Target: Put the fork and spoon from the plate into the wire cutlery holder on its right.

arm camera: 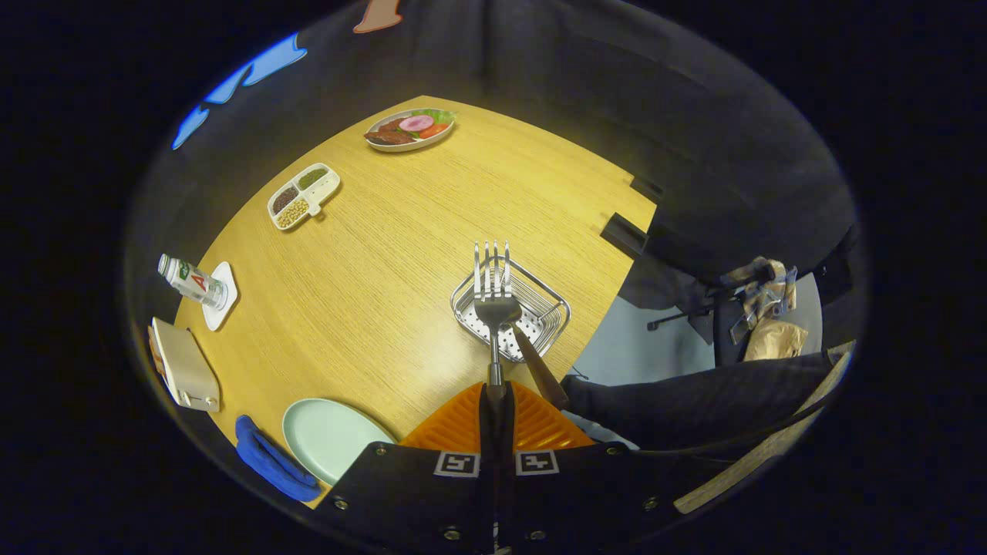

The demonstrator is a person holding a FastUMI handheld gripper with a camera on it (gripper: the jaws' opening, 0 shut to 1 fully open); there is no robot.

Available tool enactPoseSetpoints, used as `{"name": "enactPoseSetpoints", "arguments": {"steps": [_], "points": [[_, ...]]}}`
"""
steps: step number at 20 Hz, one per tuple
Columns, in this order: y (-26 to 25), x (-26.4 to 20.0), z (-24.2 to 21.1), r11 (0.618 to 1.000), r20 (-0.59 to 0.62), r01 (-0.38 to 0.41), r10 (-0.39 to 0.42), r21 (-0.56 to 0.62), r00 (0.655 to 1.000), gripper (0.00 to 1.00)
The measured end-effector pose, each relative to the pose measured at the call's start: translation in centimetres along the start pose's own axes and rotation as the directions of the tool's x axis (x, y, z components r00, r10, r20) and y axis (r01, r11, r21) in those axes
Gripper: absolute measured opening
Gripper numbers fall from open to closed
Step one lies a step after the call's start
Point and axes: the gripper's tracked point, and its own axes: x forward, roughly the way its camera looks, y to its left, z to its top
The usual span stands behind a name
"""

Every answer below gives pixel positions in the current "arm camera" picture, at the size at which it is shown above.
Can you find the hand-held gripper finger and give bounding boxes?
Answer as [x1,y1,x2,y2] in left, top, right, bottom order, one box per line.
[497,380,679,554]
[312,382,498,554]

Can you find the spoon with dark handle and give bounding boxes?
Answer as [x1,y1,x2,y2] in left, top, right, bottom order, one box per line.
[505,320,571,411]

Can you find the fork with dark handle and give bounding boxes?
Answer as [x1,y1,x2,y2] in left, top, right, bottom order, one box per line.
[472,240,523,386]

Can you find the light green plate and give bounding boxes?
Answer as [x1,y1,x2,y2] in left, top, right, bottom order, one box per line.
[281,398,398,486]

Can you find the blue towel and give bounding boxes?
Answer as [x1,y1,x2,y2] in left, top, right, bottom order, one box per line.
[235,415,322,503]

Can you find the brown paper bag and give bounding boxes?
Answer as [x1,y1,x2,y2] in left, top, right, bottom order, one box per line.
[744,320,809,363]

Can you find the white square coaster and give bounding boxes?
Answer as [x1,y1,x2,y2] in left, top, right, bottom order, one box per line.
[202,261,239,332]

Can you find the white divided dish with grains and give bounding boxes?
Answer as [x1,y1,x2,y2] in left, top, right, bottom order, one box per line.
[267,163,342,231]

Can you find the oval white food plate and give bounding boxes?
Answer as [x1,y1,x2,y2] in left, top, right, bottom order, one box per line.
[364,108,457,153]

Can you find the patterned cloth bag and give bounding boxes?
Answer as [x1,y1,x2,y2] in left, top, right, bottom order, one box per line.
[729,257,799,344]

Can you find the white toaster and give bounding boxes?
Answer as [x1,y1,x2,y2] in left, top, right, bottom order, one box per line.
[148,317,221,412]

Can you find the brown meat slices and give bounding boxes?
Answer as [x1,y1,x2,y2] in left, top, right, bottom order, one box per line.
[365,118,417,146]

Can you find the small white drink bottle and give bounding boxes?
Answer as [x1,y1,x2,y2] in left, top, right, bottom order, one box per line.
[157,254,229,311]

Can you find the black backdrop cloth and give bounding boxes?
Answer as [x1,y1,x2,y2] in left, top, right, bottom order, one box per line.
[127,0,861,309]

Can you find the metal wire basket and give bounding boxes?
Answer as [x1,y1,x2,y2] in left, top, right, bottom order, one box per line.
[450,257,572,363]

